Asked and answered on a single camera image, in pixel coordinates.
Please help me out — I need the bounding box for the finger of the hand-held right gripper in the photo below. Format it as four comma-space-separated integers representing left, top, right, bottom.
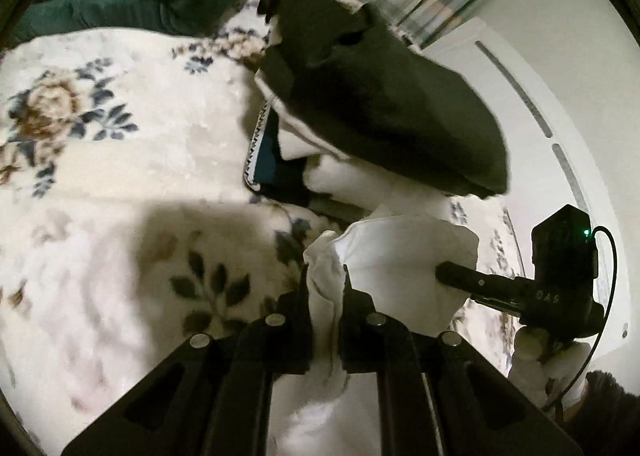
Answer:
435, 260, 532, 317

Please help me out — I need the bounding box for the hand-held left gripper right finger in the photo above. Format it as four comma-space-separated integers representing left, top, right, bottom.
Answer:
339, 265, 587, 456

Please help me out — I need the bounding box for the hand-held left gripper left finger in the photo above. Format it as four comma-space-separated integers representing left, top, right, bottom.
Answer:
60, 265, 314, 456

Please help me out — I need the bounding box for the white cloth garment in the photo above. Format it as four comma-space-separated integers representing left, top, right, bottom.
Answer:
267, 215, 482, 456

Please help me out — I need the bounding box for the person's right hand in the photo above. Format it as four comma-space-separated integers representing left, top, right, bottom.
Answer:
509, 324, 595, 409

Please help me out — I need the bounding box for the teal garment with patterned band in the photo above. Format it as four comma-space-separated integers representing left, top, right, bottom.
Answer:
242, 100, 313, 209

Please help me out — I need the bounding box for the dark grey garment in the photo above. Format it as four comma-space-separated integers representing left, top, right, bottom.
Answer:
254, 0, 512, 201

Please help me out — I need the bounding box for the floral blanket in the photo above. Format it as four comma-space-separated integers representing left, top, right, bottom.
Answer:
0, 0, 528, 456

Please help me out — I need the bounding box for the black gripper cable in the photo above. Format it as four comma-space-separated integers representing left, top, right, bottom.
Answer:
550, 227, 619, 419

